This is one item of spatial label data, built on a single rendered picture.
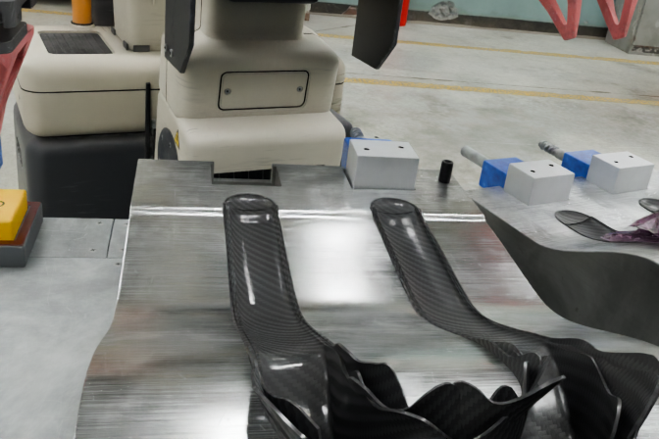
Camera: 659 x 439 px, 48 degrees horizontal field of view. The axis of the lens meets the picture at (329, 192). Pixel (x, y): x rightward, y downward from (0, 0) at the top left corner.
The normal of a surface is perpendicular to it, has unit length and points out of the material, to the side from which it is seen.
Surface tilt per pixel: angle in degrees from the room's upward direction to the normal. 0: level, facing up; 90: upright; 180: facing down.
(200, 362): 17
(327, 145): 98
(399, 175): 90
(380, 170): 90
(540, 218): 0
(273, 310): 10
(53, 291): 0
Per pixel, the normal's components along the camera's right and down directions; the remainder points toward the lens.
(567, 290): -0.89, 0.10
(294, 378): 0.15, -0.73
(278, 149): 0.42, 0.54
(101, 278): 0.11, -0.90
